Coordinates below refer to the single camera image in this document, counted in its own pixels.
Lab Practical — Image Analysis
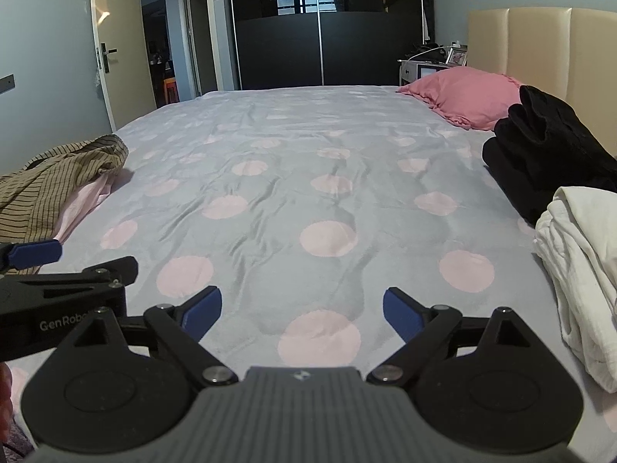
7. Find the cream door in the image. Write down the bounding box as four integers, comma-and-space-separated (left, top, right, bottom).
89, 0, 157, 131

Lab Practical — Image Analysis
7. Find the beige padded headboard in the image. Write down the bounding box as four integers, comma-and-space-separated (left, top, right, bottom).
467, 7, 617, 165

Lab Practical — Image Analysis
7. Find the pile of black clothes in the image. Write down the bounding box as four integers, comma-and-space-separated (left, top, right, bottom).
482, 85, 617, 226

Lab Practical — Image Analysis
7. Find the black door lock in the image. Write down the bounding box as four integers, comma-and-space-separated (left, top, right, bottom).
96, 42, 119, 74

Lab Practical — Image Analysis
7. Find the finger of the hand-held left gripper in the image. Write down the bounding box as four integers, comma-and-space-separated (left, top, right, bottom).
19, 257, 140, 291
0, 238, 63, 273

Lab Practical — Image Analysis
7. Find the pink pillow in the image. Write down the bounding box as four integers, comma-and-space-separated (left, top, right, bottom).
396, 66, 528, 131

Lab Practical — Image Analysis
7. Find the white crinkled garment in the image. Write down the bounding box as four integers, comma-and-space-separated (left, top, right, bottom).
533, 210, 617, 394

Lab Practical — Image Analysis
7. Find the black sliding wardrobe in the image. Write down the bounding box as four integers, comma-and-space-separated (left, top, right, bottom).
226, 0, 435, 91

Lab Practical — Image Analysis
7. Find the light pink garment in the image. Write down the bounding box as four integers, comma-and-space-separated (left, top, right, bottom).
52, 174, 121, 244

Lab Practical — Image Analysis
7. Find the grey pink-dotted bedsheet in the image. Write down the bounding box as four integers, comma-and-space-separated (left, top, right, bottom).
10, 84, 617, 435

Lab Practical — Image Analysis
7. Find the grey nightstand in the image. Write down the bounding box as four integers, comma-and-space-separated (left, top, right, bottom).
398, 55, 468, 85

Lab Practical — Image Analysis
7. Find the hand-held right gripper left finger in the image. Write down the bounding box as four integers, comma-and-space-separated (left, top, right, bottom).
57, 286, 239, 389

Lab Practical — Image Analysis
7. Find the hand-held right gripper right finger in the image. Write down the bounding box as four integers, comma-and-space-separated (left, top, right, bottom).
365, 287, 545, 389

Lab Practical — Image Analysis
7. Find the purple fleece clothing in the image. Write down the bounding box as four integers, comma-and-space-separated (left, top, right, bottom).
0, 419, 37, 459

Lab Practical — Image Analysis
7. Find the brown striped shirt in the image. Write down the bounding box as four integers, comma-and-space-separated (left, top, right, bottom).
0, 134, 130, 275

